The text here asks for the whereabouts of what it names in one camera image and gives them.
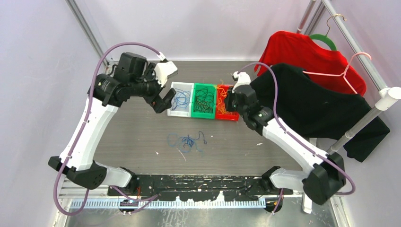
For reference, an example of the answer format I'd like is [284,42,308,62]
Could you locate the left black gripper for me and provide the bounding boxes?
[130,63,175,113]

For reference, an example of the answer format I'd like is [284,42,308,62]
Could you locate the dark blue wire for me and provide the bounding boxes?
[171,89,192,111]

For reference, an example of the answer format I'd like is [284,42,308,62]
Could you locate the yellow wire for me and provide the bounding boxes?
[217,79,234,115]

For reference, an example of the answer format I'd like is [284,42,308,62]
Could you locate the brown wire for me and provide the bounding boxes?
[193,87,216,114]

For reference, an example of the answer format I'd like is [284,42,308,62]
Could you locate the coloured wire bundle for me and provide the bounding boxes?
[166,131,208,155]

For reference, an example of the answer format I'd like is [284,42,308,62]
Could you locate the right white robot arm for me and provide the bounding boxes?
[224,85,346,205]

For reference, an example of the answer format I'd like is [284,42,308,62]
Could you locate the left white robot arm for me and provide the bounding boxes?
[48,52,178,195]

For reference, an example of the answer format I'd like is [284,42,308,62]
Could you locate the white plastic bin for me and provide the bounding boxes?
[167,82,194,118]

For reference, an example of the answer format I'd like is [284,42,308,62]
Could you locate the red plastic bin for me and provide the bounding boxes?
[215,84,239,122]

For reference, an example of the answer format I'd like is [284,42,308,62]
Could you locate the green plastic bin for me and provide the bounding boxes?
[191,83,217,120]

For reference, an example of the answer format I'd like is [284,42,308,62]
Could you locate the black shirt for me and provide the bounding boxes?
[250,63,391,163]

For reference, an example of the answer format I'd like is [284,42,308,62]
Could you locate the red shirt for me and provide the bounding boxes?
[259,31,367,96]

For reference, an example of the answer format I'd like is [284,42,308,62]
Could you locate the green clothes hanger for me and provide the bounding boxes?
[309,14,347,51]

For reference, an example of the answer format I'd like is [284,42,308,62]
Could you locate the pink clothes hanger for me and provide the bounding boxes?
[303,52,372,94]

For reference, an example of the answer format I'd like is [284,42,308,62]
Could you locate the white clothes rack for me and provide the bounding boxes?
[296,0,401,214]

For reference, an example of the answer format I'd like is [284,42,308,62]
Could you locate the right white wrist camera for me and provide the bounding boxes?
[232,71,251,93]

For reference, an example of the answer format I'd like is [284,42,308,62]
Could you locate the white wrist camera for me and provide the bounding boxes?
[232,71,251,93]
[154,61,178,87]

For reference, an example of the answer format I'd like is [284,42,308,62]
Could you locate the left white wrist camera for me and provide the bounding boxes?
[154,61,178,87]

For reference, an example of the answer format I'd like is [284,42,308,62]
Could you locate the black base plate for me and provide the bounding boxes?
[120,175,280,202]

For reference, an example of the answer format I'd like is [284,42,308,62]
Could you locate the aluminium frame rail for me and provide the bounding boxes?
[58,0,117,191]

